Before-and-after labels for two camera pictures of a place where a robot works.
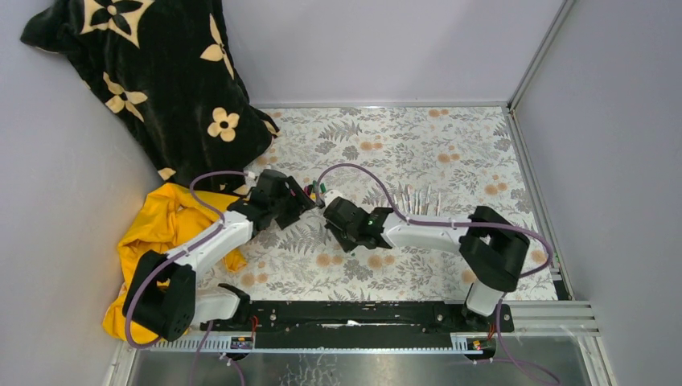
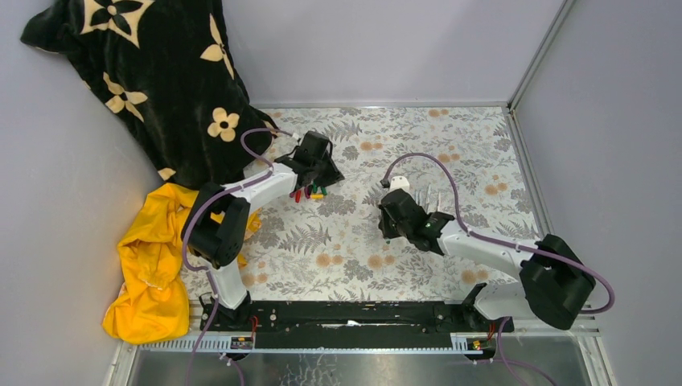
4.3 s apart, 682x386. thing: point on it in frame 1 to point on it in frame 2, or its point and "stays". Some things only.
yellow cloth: (159, 223) stays
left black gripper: (297, 208) to (332, 175)
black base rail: (362, 325) stays
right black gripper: (347, 246) to (387, 232)
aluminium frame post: (536, 60) stays
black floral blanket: (170, 71) stays
